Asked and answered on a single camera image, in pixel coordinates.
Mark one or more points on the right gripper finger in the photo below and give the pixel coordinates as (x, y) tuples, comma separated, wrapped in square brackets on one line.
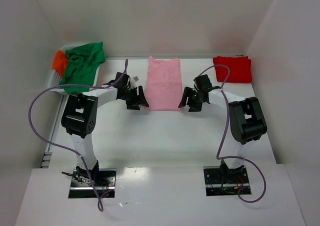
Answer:
[(197, 107), (186, 93)]

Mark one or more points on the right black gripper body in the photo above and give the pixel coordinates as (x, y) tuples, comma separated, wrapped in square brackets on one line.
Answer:
[(192, 99)]

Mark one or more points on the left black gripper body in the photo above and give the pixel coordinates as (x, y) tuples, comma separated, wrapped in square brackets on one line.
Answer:
[(133, 98)]

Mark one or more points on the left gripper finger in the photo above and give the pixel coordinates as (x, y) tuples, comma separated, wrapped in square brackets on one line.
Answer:
[(132, 106), (141, 99)]

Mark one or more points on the pink t shirt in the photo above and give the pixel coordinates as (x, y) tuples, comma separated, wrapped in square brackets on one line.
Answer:
[(163, 89)]

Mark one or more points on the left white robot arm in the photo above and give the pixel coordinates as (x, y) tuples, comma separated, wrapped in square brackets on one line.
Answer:
[(80, 115)]

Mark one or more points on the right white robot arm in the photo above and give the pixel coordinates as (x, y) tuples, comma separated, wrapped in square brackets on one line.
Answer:
[(245, 122)]

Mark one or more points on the folded red t shirt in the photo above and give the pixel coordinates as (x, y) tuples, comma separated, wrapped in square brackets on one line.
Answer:
[(239, 67)]

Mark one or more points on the green t shirt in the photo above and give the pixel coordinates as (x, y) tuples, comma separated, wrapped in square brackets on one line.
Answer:
[(82, 64)]

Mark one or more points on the white plastic basket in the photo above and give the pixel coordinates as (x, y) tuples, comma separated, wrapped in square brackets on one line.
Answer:
[(55, 78)]

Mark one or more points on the orange t shirt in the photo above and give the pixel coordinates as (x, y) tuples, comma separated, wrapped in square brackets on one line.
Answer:
[(60, 63)]

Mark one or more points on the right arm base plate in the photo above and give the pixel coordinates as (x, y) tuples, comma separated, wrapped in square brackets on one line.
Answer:
[(219, 183)]

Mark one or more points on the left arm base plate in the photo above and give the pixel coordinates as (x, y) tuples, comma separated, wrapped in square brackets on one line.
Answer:
[(80, 187)]

